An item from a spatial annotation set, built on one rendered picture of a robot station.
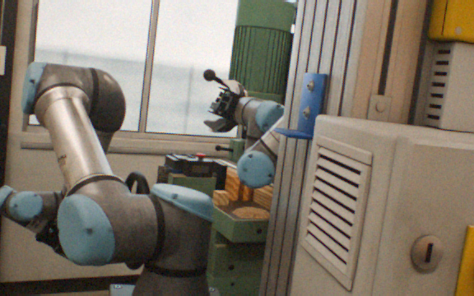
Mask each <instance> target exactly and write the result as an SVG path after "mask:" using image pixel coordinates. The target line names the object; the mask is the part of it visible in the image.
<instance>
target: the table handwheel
mask: <svg viewBox="0 0 474 296"><path fill-rule="evenodd" d="M136 181H137V191H136V195H149V194H150V189H149V186H148V183H147V180H146V176H145V175H144V173H142V172H141V171H138V170H135V171H132V172H131V173H130V174H129V175H128V176H127V178H126V180H125V183H126V184H127V186H128V190H129V191H130V193H131V191H132V187H133V185H134V183H135V182H136ZM124 264H125V266H126V267H127V268H128V269H129V270H131V271H136V270H138V269H140V268H141V267H142V265H143V264H144V261H138V262H129V263H124Z"/></svg>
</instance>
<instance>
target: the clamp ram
mask: <svg viewBox="0 0 474 296"><path fill-rule="evenodd" d="M212 162H214V165H213V171H212V176H213V177H215V178H216V188H215V190H217V191H224V190H225V181H226V175H227V169H228V166H227V165H225V164H222V163H221V162H219V161H217V160H213V161H212Z"/></svg>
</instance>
